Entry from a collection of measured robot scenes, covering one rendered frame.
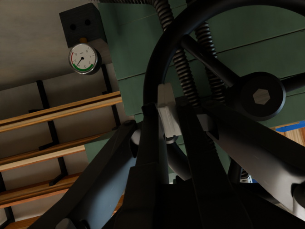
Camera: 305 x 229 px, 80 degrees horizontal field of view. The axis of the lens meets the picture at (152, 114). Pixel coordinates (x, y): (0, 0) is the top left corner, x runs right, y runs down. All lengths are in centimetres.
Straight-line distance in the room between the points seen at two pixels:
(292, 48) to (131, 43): 35
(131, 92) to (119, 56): 9
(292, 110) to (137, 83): 35
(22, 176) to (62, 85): 156
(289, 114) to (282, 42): 15
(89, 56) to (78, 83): 267
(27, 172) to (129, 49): 328
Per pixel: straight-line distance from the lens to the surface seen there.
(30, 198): 302
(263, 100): 25
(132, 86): 44
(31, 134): 342
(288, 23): 52
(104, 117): 295
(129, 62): 45
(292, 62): 50
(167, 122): 15
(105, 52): 53
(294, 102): 50
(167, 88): 19
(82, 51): 42
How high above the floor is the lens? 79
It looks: 3 degrees up
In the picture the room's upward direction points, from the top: 166 degrees clockwise
